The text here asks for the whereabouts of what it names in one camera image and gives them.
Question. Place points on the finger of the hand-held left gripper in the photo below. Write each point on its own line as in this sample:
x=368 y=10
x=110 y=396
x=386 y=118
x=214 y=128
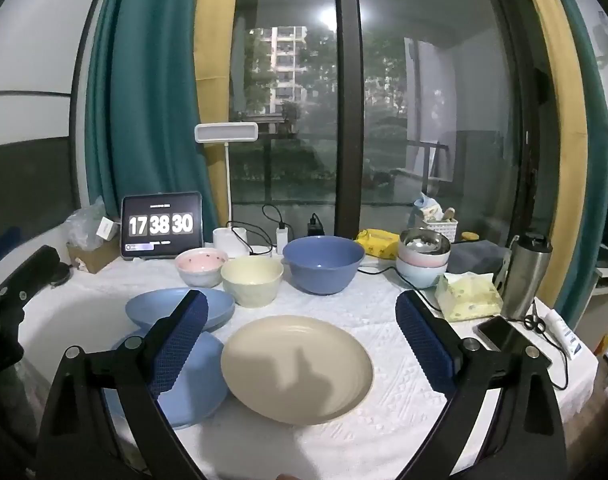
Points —
x=29 y=272

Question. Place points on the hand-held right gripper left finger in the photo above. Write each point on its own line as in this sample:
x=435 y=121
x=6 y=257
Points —
x=179 y=345

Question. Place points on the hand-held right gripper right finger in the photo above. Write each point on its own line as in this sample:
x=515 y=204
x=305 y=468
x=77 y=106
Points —
x=426 y=345

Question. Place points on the light blue plate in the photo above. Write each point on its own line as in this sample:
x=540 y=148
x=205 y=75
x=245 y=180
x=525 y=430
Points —
x=199 y=385

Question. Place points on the blue deep plate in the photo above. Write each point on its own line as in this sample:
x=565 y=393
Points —
x=149 y=307

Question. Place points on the pink spotted bowl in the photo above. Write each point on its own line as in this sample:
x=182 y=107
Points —
x=200 y=265

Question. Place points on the cream bowl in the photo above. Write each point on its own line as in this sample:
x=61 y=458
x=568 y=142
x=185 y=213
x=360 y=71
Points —
x=251 y=285

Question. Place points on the beige plate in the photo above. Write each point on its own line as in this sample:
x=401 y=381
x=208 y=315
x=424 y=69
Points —
x=294 y=365

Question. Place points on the large blue bowl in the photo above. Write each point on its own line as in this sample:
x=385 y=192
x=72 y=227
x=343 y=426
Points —
x=324 y=270

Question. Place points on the black round gadget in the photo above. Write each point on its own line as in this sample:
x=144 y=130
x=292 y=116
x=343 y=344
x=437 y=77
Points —
x=61 y=276

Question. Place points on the yellow tissue pack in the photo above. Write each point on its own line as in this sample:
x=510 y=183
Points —
x=469 y=297

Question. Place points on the cardboard box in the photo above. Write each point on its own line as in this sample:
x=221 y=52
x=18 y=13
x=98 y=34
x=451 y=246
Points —
x=91 y=260

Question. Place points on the clear plastic bag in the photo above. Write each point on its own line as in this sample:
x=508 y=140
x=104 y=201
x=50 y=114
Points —
x=81 y=225

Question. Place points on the black phone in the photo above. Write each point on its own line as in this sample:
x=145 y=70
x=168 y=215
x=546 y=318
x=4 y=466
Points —
x=504 y=335

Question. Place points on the small white box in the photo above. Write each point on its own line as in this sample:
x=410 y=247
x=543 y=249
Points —
x=105 y=228

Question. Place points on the grey cloth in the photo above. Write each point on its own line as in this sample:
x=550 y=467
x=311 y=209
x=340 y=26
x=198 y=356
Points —
x=476 y=257

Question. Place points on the steel bowl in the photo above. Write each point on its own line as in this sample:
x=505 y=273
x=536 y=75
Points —
x=424 y=240

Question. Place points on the black scissors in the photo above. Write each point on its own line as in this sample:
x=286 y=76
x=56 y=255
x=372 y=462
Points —
x=535 y=322

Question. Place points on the yellow wipes packet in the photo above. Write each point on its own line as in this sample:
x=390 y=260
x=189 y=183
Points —
x=379 y=242

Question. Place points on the white basket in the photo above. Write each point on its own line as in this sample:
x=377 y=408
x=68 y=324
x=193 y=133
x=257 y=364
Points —
x=441 y=232

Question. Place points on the small yellow object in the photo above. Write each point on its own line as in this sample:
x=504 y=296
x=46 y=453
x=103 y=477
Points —
x=470 y=235

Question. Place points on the tablet with clock display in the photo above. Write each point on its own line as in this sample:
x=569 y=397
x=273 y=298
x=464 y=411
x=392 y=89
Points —
x=161 y=225

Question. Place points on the steel thermos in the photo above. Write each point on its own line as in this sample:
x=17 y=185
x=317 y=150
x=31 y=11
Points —
x=526 y=275

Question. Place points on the white tube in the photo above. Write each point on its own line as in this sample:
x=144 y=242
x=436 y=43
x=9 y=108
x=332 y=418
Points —
x=564 y=332

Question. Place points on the white charger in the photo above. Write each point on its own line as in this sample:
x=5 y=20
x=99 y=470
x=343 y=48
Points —
x=282 y=241

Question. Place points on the black charger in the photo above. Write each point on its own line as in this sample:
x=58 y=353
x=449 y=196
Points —
x=315 y=226

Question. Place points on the teal curtain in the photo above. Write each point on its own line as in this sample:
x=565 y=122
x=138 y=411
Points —
x=134 y=85
x=594 y=160

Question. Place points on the white desk lamp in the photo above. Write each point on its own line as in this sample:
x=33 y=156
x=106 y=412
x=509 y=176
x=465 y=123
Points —
x=226 y=132

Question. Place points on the yellow curtain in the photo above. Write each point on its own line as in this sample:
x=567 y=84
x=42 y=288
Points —
x=214 y=35
x=559 y=110

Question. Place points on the black window frame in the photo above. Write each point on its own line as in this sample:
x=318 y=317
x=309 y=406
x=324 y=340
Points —
x=348 y=110

